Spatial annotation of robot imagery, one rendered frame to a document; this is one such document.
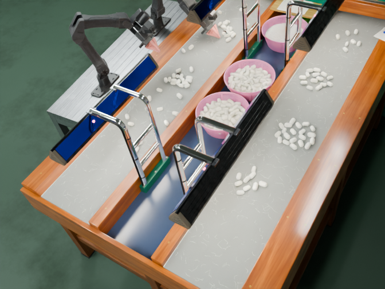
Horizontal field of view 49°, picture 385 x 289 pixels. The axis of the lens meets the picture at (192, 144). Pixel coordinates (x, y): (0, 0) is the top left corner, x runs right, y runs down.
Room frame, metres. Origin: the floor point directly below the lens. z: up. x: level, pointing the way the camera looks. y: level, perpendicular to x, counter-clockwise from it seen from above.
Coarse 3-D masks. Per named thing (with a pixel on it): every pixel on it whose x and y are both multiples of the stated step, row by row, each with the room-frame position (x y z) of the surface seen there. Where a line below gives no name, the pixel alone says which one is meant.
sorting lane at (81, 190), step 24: (240, 0) 2.40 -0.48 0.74; (264, 0) 2.34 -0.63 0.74; (216, 24) 2.19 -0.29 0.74; (240, 24) 2.14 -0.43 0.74; (192, 48) 2.00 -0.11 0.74; (216, 48) 1.96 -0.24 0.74; (168, 72) 1.83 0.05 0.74; (192, 72) 1.79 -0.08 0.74; (168, 96) 1.64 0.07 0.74; (192, 96) 1.60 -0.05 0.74; (144, 120) 1.50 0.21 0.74; (168, 120) 1.46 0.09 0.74; (96, 144) 1.40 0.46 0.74; (120, 144) 1.37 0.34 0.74; (144, 144) 1.34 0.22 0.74; (72, 168) 1.28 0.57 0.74; (96, 168) 1.25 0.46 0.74; (120, 168) 1.23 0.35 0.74; (48, 192) 1.17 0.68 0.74; (72, 192) 1.14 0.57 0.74; (96, 192) 1.12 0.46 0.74
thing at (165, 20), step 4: (160, 16) 2.39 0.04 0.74; (156, 20) 2.36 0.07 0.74; (160, 20) 2.37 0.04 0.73; (164, 20) 2.44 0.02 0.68; (168, 20) 2.43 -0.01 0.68; (156, 24) 2.36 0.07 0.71; (160, 24) 2.36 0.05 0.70; (164, 24) 2.39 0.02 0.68; (156, 28) 2.37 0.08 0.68; (160, 28) 2.36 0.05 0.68; (156, 32) 2.32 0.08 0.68
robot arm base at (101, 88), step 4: (96, 76) 1.92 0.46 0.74; (108, 76) 1.98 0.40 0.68; (112, 76) 1.97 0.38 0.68; (116, 76) 1.96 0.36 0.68; (100, 80) 1.89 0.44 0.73; (104, 80) 1.89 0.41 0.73; (108, 80) 1.90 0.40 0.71; (112, 80) 1.93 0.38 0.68; (100, 84) 1.89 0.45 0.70; (104, 84) 1.89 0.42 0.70; (108, 84) 1.89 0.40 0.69; (96, 88) 1.89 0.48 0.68; (100, 88) 1.88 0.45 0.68; (104, 88) 1.88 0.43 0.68; (108, 88) 1.88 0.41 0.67; (92, 92) 1.86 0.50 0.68; (96, 92) 1.86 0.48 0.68; (100, 92) 1.85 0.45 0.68; (104, 92) 1.85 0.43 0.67; (96, 96) 1.83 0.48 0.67; (100, 96) 1.82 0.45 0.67
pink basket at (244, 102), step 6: (210, 96) 1.55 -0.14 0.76; (216, 96) 1.55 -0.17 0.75; (222, 96) 1.55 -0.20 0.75; (228, 96) 1.54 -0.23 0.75; (240, 96) 1.50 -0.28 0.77; (204, 102) 1.53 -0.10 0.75; (210, 102) 1.54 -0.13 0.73; (240, 102) 1.49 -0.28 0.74; (246, 102) 1.45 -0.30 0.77; (198, 108) 1.49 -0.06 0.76; (246, 108) 1.44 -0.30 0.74; (198, 114) 1.46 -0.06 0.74; (204, 126) 1.35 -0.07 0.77; (210, 132) 1.35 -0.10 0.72; (216, 132) 1.32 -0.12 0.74; (222, 132) 1.31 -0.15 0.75; (228, 132) 1.31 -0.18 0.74; (222, 138) 1.33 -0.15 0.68
